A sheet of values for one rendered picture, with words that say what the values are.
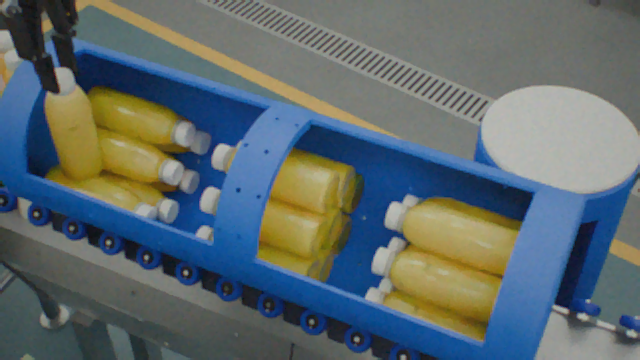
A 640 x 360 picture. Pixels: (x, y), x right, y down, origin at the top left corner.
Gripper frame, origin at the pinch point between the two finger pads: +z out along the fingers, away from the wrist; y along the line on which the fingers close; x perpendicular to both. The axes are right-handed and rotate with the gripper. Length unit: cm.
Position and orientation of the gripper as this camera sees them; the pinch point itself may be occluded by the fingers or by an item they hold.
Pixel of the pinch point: (56, 64)
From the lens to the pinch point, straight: 133.5
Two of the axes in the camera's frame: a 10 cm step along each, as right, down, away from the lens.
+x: -9.1, -3.0, 3.0
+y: 4.2, -6.4, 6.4
